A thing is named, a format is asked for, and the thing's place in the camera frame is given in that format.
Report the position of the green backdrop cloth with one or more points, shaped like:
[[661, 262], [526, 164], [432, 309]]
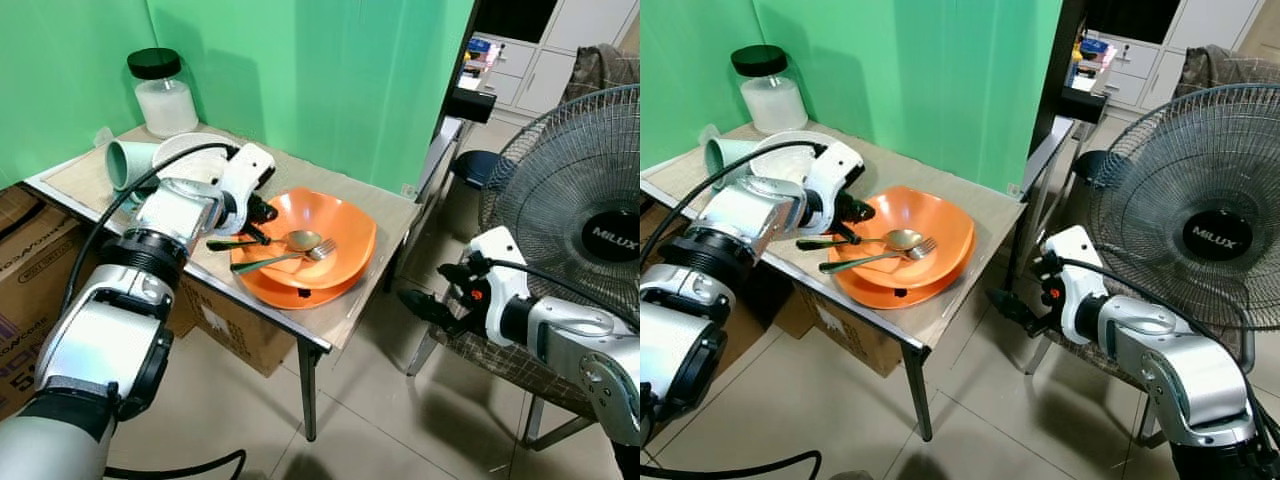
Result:
[[320, 80], [920, 80]]

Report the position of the pale green cup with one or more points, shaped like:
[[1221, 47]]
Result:
[[724, 162], [128, 163]]

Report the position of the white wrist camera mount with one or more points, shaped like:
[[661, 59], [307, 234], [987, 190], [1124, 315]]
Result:
[[1078, 280], [835, 168], [245, 170], [500, 275]]

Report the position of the beige table with metal legs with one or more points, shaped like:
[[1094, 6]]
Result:
[[985, 215], [385, 215]]

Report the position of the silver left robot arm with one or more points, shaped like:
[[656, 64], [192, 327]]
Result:
[[680, 340], [105, 335]]

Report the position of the glass jar with black lid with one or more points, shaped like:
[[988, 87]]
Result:
[[165, 105], [772, 100]]

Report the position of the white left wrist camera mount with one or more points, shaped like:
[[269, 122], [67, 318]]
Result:
[[245, 170], [835, 168]]

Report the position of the black round stool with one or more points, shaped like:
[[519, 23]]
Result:
[[1092, 166], [475, 168]]

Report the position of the white cabinet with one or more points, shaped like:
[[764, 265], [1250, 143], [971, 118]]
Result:
[[545, 60], [1150, 55]]

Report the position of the woven seat chair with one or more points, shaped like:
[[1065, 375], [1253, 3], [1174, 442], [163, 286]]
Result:
[[500, 365]]

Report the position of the grey patterned sofa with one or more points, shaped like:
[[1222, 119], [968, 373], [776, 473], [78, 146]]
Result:
[[600, 70], [1225, 68]]

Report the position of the white bowl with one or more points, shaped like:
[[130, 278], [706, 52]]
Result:
[[785, 150], [185, 150]]

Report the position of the small brown cardboard box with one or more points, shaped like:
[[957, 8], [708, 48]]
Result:
[[240, 335], [850, 335]]

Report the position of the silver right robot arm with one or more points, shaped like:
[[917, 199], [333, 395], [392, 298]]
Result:
[[575, 332], [1180, 372]]

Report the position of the black box on stand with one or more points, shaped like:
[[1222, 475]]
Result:
[[1083, 106], [470, 106]]

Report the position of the black standing fan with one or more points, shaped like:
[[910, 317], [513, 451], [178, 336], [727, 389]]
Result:
[[1160, 180], [560, 190]]

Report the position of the orange square plate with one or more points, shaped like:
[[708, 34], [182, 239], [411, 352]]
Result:
[[300, 296], [930, 212], [895, 296], [330, 215]]

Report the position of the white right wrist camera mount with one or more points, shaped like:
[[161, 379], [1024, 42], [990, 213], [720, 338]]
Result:
[[1078, 280], [500, 275]]

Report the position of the large printed cardboard box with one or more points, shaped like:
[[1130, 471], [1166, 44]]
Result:
[[30, 290]]

